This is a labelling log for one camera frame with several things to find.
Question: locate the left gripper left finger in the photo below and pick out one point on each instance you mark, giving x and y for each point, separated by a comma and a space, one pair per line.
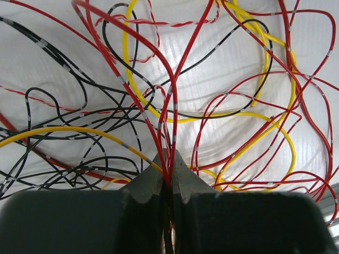
128, 220

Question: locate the aluminium mounting rail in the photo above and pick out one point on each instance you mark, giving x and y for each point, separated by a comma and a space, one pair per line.
326, 205

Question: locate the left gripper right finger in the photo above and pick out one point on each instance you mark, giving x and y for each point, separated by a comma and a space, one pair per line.
208, 221

